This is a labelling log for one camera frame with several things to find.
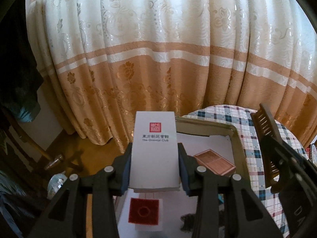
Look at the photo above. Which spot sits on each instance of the clear plastic bag on floor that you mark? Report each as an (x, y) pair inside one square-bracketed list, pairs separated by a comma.
[(55, 182)]

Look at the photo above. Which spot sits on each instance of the copper brown box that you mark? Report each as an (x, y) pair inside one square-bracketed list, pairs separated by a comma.
[(214, 163)]

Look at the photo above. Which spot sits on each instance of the cream and orange floral curtain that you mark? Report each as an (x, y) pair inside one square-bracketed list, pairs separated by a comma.
[(161, 42)]

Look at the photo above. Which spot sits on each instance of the small teal plastic piece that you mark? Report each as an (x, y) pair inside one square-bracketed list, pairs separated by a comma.
[(220, 198)]

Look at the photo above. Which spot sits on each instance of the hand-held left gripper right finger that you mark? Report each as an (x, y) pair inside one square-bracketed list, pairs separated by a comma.
[(184, 173)]

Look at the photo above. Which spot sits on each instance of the dark hanging clothing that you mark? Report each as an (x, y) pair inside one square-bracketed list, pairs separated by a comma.
[(17, 67)]

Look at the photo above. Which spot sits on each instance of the round printed tin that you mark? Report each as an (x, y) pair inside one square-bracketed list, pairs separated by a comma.
[(313, 155)]

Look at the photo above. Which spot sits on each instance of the brown wooden comb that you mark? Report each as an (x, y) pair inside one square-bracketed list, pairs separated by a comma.
[(265, 129)]

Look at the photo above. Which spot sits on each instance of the grey stone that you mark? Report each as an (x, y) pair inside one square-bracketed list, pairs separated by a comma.
[(189, 222)]

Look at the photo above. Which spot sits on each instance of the teal cloth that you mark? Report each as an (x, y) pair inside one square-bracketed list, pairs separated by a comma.
[(28, 115)]

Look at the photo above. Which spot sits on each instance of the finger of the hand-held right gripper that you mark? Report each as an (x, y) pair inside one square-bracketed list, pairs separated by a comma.
[(289, 158)]

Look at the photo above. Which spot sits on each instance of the white box with red logo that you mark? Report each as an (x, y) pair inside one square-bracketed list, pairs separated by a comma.
[(154, 153)]

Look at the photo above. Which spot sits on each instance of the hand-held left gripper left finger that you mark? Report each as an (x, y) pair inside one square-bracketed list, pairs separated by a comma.
[(126, 173)]

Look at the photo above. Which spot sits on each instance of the wooden chair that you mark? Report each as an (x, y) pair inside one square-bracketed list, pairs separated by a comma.
[(53, 163)]

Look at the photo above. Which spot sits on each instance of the gold metal tin tray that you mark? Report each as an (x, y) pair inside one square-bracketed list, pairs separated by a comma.
[(205, 125)]

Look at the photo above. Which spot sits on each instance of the plain white box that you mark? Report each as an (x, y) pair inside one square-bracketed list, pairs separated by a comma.
[(148, 227)]

